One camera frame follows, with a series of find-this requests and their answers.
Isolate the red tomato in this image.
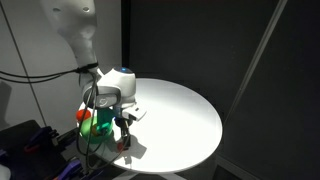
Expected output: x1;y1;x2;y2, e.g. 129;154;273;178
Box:
75;109;92;122

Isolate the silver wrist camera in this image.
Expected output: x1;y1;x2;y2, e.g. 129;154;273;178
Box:
121;103;148;122

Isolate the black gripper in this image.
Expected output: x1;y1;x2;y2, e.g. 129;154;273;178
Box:
114;115;134;150

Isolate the green gripper mount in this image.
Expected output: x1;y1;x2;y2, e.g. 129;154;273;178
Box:
95;107;117;135

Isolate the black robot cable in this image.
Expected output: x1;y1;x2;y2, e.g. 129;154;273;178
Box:
0;64;132;172

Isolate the green translucent bowl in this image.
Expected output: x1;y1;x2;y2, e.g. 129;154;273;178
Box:
79;117;115;145

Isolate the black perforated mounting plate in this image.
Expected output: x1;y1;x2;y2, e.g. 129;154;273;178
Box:
0;119;69;180

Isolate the purple clamp with orange handle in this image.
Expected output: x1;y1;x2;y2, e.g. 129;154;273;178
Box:
49;157;86;180
22;125;62;155

